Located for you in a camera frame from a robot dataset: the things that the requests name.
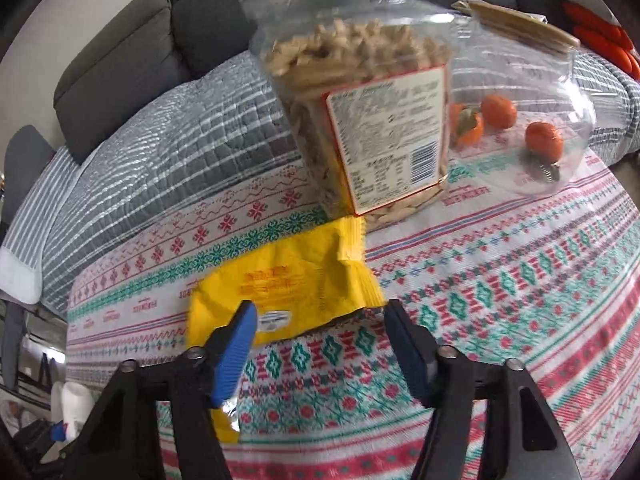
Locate dark grey sofa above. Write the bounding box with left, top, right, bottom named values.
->
left=52, top=0, right=566, bottom=166

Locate red cushion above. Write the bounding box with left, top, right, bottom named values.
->
left=562, top=1, right=639, bottom=80

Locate clear jar with wooden lid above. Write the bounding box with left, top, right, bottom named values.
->
left=449, top=0, right=596, bottom=196

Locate patterned handmade tablecloth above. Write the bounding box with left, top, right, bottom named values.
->
left=66, top=153, right=639, bottom=479

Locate clear jar of nuts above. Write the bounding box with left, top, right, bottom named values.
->
left=240, top=0, right=452, bottom=231

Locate orange tomato middle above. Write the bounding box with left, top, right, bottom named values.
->
left=480, top=94, right=518, bottom=130

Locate orange tomato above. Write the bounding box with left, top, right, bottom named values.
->
left=449, top=103, right=484, bottom=148
left=525, top=122, right=564, bottom=164
left=480, top=94, right=518, bottom=130

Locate orange tomato left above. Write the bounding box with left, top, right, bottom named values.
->
left=449, top=103, right=484, bottom=148

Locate grey striped quilt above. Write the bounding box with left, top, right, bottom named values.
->
left=1, top=35, right=639, bottom=318

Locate white trash bucket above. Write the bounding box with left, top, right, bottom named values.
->
left=51, top=382, right=94, bottom=442

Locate grey chair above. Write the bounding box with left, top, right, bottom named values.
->
left=1, top=125, right=54, bottom=392

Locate yellow snack wrapper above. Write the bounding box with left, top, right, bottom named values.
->
left=185, top=214, right=388, bottom=444

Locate orange tomato right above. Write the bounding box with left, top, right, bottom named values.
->
left=525, top=122, right=564, bottom=164

